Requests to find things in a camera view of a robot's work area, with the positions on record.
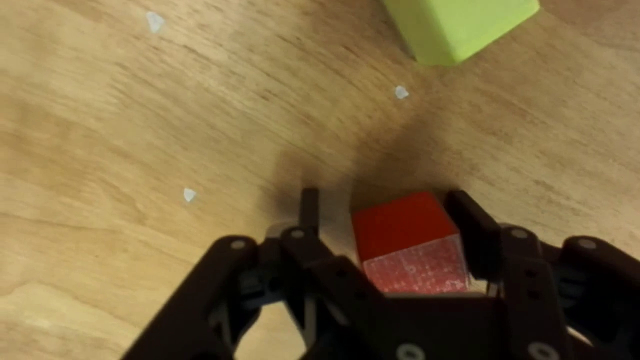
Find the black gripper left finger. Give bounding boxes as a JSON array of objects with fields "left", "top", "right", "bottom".
[{"left": 117, "top": 187, "right": 415, "bottom": 360}]

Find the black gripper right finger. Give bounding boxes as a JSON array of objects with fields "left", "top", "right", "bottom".
[{"left": 443, "top": 187, "right": 640, "bottom": 360}]

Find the large red toy cube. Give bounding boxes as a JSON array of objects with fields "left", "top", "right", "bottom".
[{"left": 350, "top": 190, "right": 476, "bottom": 298}]

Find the bright yellow toy cube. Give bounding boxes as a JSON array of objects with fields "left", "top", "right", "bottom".
[{"left": 379, "top": 0, "right": 541, "bottom": 67}]

